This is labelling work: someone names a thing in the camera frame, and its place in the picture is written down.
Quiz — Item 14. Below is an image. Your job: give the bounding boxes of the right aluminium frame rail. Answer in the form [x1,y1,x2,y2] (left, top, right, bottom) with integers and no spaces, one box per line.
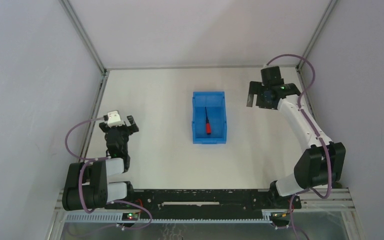
[296,0,340,186]

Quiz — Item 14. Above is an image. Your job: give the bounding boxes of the back aluminium frame rail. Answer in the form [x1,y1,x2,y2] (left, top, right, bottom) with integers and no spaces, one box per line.
[107,64,298,71]

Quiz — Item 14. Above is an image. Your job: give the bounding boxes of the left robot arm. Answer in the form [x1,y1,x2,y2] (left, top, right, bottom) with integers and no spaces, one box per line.
[62,111,139,214]

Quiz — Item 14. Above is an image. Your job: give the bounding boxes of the left aluminium frame rail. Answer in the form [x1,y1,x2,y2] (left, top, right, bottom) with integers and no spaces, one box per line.
[59,0,108,162]

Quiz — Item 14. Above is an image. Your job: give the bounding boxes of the red black screwdriver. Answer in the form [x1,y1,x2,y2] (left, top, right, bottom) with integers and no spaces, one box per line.
[204,107,212,135]

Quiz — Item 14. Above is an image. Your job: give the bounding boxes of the blue plastic bin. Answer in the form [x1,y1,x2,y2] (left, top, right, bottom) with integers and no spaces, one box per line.
[191,91,228,145]

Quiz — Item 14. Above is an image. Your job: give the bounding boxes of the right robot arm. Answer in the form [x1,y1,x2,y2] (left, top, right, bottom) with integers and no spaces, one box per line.
[247,66,346,200]

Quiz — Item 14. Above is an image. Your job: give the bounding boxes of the grey slotted cable duct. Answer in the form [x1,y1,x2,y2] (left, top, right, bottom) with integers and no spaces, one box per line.
[65,212,273,224]

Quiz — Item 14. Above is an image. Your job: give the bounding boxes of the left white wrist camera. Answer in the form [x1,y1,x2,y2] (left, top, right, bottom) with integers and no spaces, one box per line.
[103,110,125,128]

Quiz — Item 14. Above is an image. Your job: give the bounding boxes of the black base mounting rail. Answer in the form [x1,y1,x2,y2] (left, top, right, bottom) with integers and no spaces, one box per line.
[105,189,302,219]

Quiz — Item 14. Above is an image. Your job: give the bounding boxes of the aluminium frame rail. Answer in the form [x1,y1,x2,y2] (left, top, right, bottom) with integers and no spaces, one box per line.
[296,0,340,186]
[59,0,108,162]
[107,64,298,71]

